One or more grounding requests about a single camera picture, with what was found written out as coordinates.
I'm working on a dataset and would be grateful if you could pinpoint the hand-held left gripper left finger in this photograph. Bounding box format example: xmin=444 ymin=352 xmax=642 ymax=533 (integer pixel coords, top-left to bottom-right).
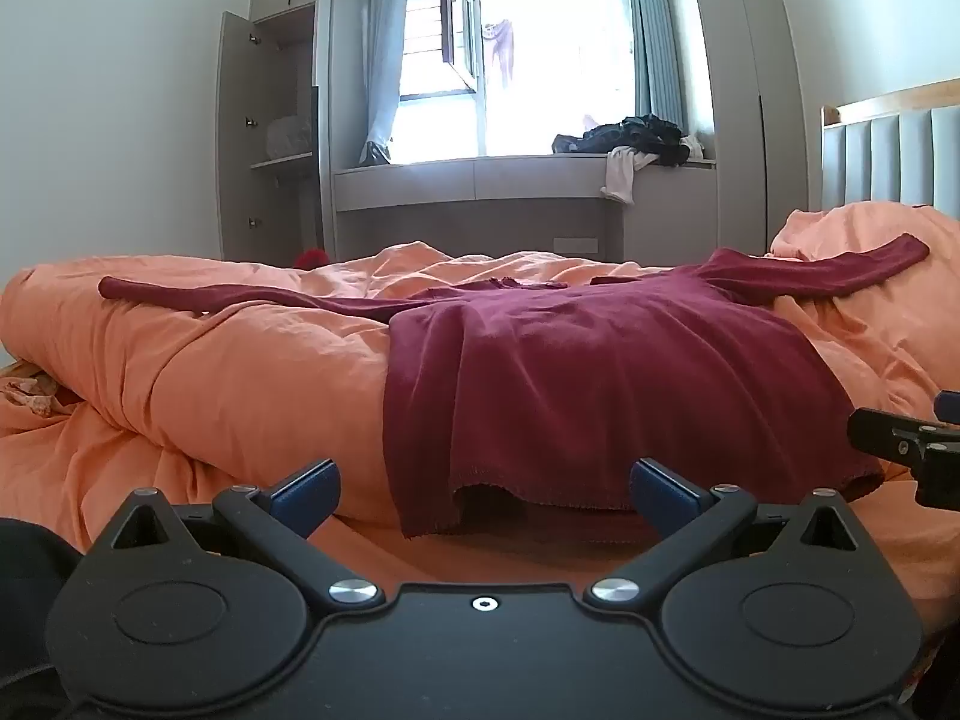
xmin=105 ymin=457 xmax=385 ymax=612

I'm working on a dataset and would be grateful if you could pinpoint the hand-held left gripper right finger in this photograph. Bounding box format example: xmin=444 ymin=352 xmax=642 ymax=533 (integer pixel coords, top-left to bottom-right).
xmin=583 ymin=457 xmax=865 ymax=612

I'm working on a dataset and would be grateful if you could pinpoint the grey window bench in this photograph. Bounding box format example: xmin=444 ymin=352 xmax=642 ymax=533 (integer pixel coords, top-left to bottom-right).
xmin=334 ymin=152 xmax=717 ymax=260

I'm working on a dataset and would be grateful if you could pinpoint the white bag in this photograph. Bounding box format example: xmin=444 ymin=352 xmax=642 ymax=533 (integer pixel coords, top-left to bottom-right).
xmin=264 ymin=114 xmax=314 ymax=158

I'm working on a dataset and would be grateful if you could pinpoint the maroon long-sleeve sweater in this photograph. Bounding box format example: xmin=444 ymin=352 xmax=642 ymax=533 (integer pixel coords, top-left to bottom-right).
xmin=99 ymin=234 xmax=931 ymax=541

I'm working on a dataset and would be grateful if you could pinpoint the window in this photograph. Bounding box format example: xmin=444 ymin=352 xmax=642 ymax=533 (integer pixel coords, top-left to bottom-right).
xmin=397 ymin=0 xmax=638 ymax=166

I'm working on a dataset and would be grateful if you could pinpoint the hanging purple garment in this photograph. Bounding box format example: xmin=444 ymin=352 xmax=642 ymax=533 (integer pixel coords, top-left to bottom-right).
xmin=482 ymin=19 xmax=517 ymax=87

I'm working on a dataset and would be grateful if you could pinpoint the patterned cloth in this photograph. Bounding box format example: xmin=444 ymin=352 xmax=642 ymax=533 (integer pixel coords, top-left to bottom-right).
xmin=0 ymin=364 xmax=61 ymax=417

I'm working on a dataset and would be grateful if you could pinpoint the white garment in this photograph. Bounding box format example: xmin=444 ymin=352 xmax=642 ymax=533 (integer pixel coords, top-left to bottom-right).
xmin=600 ymin=133 xmax=706 ymax=205

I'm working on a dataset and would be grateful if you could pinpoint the light blue sheer curtain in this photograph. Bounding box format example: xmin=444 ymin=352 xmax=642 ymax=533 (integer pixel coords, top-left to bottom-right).
xmin=360 ymin=0 xmax=410 ymax=166

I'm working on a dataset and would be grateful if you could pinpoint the pile of dark clothes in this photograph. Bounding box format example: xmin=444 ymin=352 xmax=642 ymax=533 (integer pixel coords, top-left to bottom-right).
xmin=553 ymin=114 xmax=691 ymax=167

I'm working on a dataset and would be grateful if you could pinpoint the tall white wardrobe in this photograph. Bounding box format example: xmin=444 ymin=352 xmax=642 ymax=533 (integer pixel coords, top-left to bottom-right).
xmin=686 ymin=0 xmax=811 ymax=263

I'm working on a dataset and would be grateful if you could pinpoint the orange duvet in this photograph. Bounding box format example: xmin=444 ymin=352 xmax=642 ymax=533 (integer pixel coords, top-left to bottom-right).
xmin=0 ymin=202 xmax=960 ymax=661

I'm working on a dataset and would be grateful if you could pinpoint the grey padded headboard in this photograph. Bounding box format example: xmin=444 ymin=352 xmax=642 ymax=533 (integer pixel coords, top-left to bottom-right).
xmin=820 ymin=79 xmax=960 ymax=215

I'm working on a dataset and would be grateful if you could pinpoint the open grey cabinet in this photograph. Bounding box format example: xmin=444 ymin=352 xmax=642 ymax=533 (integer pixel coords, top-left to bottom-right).
xmin=217 ymin=0 xmax=335 ymax=267

